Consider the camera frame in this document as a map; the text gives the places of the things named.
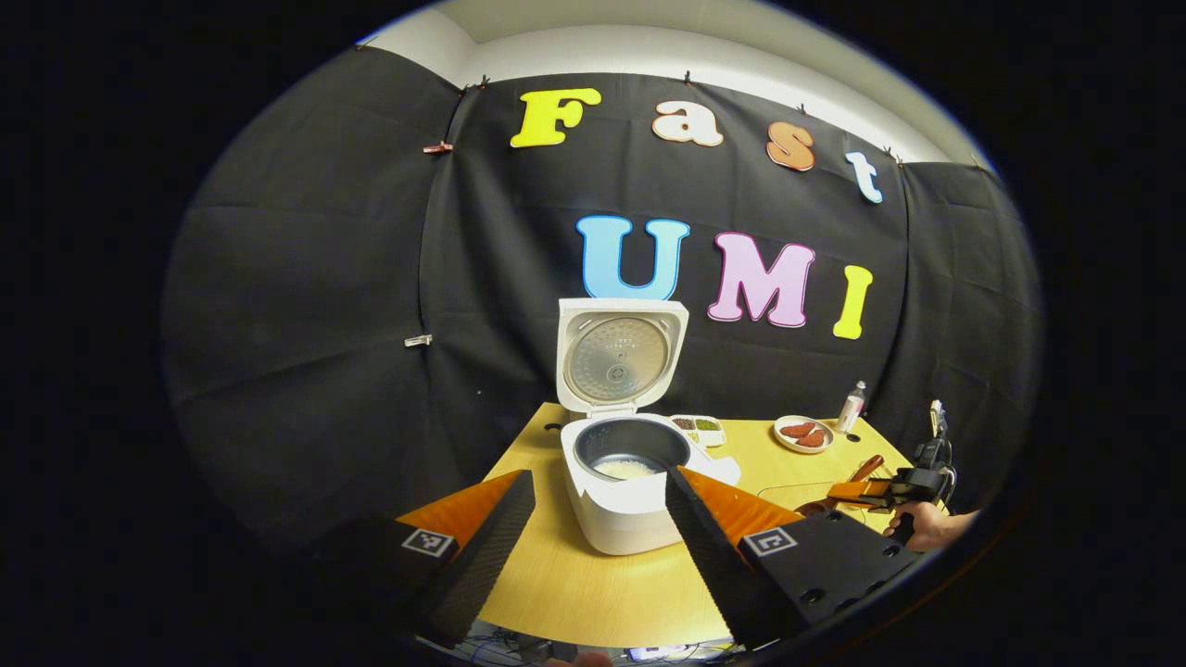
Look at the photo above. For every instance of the black backdrop cloth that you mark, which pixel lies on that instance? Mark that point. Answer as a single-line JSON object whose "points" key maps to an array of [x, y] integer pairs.
{"points": [[306, 324]]}

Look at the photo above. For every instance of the white rice cooker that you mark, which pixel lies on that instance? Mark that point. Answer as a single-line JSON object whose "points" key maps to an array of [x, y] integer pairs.
{"points": [[621, 523]]}

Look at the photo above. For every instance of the white round plate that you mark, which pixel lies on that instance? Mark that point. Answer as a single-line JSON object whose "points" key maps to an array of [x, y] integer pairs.
{"points": [[783, 443]]}

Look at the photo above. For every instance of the white divided grain dish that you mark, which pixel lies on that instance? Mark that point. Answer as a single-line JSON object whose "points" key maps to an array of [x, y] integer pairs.
{"points": [[714, 440]]}

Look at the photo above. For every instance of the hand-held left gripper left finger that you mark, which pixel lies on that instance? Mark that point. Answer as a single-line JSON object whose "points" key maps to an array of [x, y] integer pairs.
{"points": [[482, 556]]}

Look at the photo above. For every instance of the red meat slice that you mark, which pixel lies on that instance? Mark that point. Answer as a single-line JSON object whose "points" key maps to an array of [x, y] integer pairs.
{"points": [[797, 430], [813, 439]]}

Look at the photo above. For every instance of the clear bottle with pink label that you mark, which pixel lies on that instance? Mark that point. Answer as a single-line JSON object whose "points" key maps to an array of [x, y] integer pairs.
{"points": [[851, 412]]}

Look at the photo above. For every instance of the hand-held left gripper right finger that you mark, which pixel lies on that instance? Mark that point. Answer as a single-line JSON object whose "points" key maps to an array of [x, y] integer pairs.
{"points": [[709, 565]]}

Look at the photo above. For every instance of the brown wooden spoon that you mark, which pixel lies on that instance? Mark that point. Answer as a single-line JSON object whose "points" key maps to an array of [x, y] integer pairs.
{"points": [[815, 508]]}

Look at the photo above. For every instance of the copper cloth clip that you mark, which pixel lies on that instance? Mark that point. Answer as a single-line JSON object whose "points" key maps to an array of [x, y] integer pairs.
{"points": [[437, 147]]}

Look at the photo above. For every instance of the white rice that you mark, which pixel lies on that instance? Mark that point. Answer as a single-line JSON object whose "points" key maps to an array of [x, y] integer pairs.
{"points": [[625, 469]]}

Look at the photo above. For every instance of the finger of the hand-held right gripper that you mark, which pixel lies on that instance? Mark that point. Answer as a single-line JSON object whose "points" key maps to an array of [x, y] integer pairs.
{"points": [[876, 506], [857, 490]]}

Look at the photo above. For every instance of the silver cloth clip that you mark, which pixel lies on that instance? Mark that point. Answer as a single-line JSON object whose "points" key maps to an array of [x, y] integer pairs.
{"points": [[418, 341]]}

